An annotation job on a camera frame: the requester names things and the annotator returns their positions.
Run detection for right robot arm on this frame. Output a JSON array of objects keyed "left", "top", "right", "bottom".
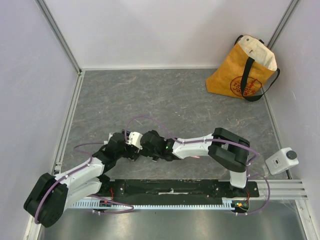
[{"left": 128, "top": 127, "right": 250, "bottom": 189}]

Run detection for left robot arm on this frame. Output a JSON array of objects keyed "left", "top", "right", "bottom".
[{"left": 23, "top": 131, "right": 128, "bottom": 228}]

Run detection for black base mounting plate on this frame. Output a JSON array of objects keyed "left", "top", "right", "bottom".
[{"left": 97, "top": 179, "right": 260, "bottom": 206}]

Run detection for yellow Trader Joe's tote bag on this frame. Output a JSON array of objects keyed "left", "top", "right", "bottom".
[{"left": 205, "top": 35, "right": 281, "bottom": 102}]

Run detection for white box with grey knob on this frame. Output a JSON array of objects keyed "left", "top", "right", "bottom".
[{"left": 265, "top": 147, "right": 299, "bottom": 175}]

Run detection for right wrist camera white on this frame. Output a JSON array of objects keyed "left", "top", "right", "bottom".
[{"left": 127, "top": 131, "right": 143, "bottom": 150}]

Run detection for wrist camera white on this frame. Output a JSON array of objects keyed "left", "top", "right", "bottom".
[
  {"left": 103, "top": 132, "right": 115, "bottom": 145},
  {"left": 127, "top": 131, "right": 143, "bottom": 150}
]

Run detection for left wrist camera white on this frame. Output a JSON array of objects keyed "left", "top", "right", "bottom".
[{"left": 103, "top": 132, "right": 115, "bottom": 145}]

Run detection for light blue cable duct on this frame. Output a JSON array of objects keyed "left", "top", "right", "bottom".
[{"left": 68, "top": 197, "right": 235, "bottom": 211}]

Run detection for aluminium rail frame front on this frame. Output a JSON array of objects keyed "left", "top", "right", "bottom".
[{"left": 249, "top": 178, "right": 311, "bottom": 201}]

